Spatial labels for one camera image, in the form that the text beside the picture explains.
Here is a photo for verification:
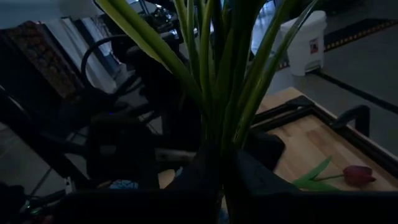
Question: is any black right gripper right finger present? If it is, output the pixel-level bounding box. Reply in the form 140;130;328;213
225;151;299;224

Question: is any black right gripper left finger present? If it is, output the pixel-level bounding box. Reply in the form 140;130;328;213
167;144;223;224

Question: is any red artificial tulip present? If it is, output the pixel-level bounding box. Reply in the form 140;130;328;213
292;155;377;192

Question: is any white trash bin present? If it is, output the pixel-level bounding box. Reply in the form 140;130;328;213
279;10;328;77

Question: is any brown woven panel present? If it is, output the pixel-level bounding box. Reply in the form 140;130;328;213
0;20;85;100

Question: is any black aluminium table frame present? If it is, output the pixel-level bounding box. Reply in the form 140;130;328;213
248;95;398;178

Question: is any black clamp handle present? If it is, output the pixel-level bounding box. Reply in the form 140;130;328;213
330;105;371;138

